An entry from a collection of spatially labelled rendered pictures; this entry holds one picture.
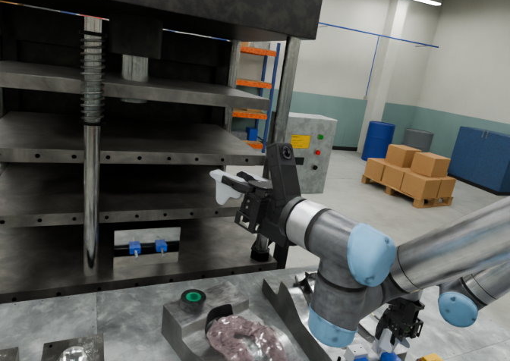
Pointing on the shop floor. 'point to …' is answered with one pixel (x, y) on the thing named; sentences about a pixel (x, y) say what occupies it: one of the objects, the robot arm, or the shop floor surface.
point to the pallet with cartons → (412, 175)
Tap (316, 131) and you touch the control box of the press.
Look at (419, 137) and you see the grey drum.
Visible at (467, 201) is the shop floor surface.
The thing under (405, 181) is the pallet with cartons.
